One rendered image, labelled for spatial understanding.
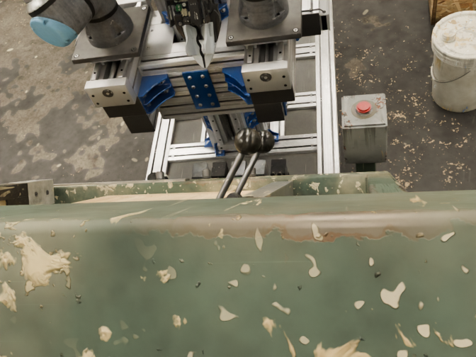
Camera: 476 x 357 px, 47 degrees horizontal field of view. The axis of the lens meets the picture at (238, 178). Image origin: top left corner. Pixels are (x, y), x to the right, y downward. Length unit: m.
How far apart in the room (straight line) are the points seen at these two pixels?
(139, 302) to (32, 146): 2.98
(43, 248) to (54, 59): 3.42
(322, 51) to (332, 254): 2.52
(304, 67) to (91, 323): 2.48
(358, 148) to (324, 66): 1.14
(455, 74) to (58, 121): 2.09
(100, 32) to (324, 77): 1.20
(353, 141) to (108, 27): 0.81
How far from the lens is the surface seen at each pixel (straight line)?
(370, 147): 1.58
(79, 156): 3.03
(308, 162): 2.34
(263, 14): 1.64
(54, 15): 1.63
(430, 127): 2.71
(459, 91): 2.66
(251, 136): 0.74
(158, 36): 1.91
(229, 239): 0.25
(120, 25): 1.78
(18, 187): 1.54
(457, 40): 2.59
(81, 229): 0.27
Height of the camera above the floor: 2.10
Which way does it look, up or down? 54 degrees down
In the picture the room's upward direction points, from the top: 20 degrees counter-clockwise
